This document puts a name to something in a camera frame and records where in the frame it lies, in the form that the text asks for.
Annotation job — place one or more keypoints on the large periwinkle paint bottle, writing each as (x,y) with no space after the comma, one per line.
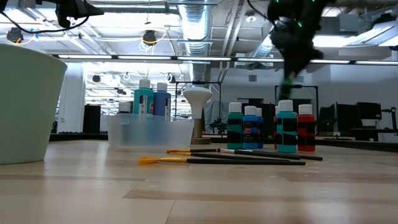
(161,102)

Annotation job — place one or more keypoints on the clear plastic bin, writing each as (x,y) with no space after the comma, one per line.
(174,133)

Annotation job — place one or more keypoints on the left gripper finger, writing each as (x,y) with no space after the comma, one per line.
(77,11)

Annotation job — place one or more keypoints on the black computer monitor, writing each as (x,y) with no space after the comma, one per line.
(370,110)
(346,116)

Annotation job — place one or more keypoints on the small green paint bottle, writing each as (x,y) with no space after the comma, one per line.
(285,90)

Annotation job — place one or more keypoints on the black column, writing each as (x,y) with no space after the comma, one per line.
(91,118)

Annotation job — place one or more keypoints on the orange fan-tip paintbrush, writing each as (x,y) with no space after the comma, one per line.
(233,161)

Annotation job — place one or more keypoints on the silver ceiling duct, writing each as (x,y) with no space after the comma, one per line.
(194,31)

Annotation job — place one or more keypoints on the small dark teal paint bottle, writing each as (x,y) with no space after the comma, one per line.
(234,124)

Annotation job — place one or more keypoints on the long ceiling light strip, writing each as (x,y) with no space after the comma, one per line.
(143,57)

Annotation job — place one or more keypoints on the large teal paint bottle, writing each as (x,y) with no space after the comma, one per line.
(143,96)

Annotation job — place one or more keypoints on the silver ferrule paintbrush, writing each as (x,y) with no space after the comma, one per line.
(280,154)

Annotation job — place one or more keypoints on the pale green cup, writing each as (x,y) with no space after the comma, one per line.
(25,109)

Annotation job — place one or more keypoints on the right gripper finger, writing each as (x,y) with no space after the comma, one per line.
(286,70)
(300,67)

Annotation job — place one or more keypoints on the grey tarp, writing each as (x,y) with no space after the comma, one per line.
(217,115)

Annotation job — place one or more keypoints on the small light teal paint bottle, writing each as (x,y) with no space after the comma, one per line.
(286,124)

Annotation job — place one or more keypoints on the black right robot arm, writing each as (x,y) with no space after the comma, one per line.
(295,14)

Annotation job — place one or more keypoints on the white mushroom table lamp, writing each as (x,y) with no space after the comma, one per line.
(197,96)

